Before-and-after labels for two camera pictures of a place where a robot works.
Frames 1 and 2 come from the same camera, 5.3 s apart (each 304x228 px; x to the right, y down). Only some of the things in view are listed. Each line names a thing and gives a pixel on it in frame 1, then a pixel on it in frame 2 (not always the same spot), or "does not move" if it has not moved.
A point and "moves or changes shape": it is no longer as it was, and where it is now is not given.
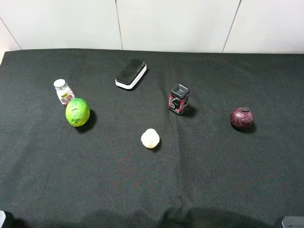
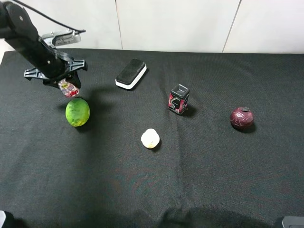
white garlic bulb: [150, 138] does not move
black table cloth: [205, 172] does not move
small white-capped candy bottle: [64, 92] moves or changes shape
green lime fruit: [77, 112] does not move
